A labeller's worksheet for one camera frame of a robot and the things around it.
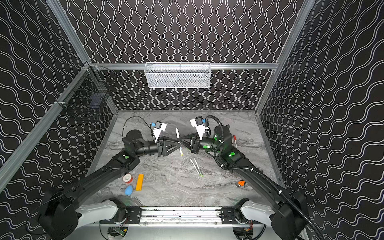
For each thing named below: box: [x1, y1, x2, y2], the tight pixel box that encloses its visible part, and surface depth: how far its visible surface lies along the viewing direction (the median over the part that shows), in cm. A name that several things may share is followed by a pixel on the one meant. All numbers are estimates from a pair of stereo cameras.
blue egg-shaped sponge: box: [124, 185, 134, 196], surface depth 82 cm
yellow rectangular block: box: [135, 174, 145, 191], surface depth 86 cm
